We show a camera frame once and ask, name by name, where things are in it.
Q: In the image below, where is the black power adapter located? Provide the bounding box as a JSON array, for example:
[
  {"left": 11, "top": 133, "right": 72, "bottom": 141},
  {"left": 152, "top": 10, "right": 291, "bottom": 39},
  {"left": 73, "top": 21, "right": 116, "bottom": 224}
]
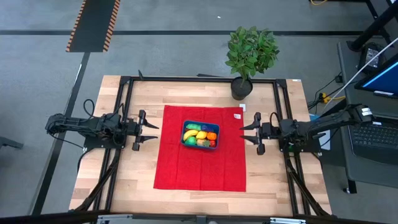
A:
[{"left": 357, "top": 42, "right": 386, "bottom": 75}]

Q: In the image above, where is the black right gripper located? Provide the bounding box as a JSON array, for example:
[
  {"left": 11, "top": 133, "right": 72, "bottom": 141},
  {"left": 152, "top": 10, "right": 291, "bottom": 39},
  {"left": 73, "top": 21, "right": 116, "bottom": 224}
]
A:
[{"left": 239, "top": 111, "right": 280, "bottom": 156}]

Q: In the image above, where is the silver metal bracket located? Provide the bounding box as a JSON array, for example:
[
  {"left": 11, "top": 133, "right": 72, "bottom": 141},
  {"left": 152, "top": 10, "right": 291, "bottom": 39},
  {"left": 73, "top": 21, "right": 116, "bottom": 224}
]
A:
[
  {"left": 269, "top": 217, "right": 307, "bottom": 224},
  {"left": 96, "top": 213, "right": 133, "bottom": 224}
]

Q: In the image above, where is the monitor with blue screen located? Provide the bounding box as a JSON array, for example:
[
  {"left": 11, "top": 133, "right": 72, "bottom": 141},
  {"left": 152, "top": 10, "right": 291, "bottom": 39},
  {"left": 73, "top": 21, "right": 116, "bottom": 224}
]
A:
[{"left": 354, "top": 58, "right": 398, "bottom": 100}]

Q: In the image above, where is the white paper sheet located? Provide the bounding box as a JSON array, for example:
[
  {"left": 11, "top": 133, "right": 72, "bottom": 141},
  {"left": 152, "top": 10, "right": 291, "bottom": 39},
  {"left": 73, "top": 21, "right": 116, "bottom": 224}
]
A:
[{"left": 318, "top": 130, "right": 331, "bottom": 152}]

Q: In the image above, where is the striped black floor mat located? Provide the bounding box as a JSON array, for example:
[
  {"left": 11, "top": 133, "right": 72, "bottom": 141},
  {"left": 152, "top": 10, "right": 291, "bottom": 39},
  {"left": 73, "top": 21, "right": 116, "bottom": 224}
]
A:
[{"left": 65, "top": 0, "right": 121, "bottom": 53}]

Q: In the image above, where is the yellow banana toy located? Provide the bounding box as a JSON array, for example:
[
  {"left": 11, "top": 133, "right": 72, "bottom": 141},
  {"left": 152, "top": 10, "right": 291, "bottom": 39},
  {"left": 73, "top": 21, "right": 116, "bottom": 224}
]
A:
[{"left": 183, "top": 129, "right": 199, "bottom": 141}]

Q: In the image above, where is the black stand leg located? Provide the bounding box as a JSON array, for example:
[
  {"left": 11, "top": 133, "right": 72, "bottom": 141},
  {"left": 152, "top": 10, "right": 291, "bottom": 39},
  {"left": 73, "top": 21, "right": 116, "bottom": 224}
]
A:
[{"left": 347, "top": 0, "right": 398, "bottom": 52}]

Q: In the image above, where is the blue plastic container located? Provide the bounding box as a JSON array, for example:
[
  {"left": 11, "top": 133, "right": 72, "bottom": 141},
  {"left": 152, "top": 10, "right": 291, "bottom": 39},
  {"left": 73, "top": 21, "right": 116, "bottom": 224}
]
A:
[{"left": 180, "top": 119, "right": 221, "bottom": 151}]

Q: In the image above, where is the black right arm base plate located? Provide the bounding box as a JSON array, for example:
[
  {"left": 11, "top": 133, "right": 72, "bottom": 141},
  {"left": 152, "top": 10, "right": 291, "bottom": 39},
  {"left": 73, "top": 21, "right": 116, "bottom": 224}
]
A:
[{"left": 277, "top": 136, "right": 323, "bottom": 154}]

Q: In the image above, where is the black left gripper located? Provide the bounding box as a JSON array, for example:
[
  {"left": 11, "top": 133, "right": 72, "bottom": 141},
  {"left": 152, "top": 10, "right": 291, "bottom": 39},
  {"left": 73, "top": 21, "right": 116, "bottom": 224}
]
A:
[{"left": 126, "top": 109, "right": 160, "bottom": 152}]

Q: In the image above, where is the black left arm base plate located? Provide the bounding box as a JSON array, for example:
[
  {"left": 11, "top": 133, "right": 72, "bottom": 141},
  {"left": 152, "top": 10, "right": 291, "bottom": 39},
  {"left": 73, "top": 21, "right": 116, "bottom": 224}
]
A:
[{"left": 82, "top": 123, "right": 129, "bottom": 149}]

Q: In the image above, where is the green plant in black pot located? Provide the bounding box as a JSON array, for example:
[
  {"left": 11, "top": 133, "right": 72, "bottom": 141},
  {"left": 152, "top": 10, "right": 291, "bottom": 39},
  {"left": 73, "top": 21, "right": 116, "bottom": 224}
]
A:
[{"left": 225, "top": 26, "right": 280, "bottom": 101}]

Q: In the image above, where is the red cloth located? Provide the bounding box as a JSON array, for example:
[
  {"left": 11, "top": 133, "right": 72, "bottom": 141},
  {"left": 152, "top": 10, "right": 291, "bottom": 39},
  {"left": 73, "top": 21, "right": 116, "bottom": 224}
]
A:
[{"left": 153, "top": 105, "right": 247, "bottom": 193}]

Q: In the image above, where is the black table frame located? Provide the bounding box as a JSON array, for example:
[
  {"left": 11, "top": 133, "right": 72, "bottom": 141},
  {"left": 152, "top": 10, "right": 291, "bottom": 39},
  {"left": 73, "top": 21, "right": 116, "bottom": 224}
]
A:
[{"left": 70, "top": 75, "right": 332, "bottom": 218}]

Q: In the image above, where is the black stand foot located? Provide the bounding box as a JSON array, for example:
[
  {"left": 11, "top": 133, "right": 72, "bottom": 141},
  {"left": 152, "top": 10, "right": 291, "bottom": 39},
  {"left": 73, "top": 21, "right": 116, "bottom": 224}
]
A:
[{"left": 0, "top": 135, "right": 25, "bottom": 150}]

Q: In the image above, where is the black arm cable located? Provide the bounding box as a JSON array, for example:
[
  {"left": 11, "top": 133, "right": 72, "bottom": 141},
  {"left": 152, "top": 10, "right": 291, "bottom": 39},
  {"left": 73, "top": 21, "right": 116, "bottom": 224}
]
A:
[
  {"left": 82, "top": 98, "right": 96, "bottom": 119},
  {"left": 269, "top": 111, "right": 281, "bottom": 127}
]

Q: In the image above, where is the white cable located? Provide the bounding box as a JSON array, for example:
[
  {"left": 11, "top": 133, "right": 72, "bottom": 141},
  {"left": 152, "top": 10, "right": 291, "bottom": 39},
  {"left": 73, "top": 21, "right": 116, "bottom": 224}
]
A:
[{"left": 325, "top": 37, "right": 398, "bottom": 108}]

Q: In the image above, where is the dark grey desk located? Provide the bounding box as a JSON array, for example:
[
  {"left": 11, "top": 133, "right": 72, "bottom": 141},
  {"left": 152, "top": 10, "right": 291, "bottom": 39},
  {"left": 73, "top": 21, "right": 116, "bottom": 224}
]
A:
[{"left": 337, "top": 40, "right": 398, "bottom": 189}]

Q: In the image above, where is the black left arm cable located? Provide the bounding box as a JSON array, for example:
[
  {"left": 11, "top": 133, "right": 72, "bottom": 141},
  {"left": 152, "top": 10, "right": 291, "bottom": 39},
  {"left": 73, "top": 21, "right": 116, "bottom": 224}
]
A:
[{"left": 82, "top": 98, "right": 96, "bottom": 119}]

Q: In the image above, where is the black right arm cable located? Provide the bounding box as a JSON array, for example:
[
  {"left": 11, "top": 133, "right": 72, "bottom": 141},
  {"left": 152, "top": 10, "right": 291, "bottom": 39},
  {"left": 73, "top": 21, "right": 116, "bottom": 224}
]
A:
[{"left": 269, "top": 111, "right": 281, "bottom": 127}]

